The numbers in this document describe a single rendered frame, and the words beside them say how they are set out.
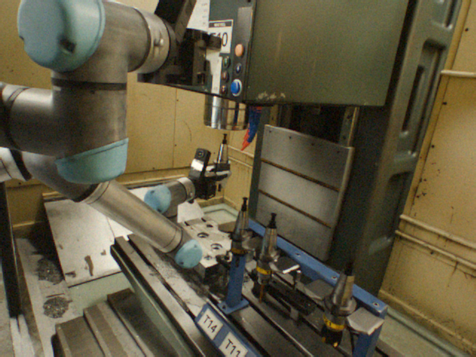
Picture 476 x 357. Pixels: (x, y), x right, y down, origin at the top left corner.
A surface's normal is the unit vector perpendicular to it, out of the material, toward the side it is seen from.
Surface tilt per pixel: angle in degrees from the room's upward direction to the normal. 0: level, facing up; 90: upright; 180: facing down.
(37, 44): 90
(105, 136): 90
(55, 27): 90
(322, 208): 89
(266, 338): 0
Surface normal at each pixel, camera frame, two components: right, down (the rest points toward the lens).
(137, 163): 0.63, 0.30
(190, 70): -0.36, 0.25
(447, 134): -0.78, 0.11
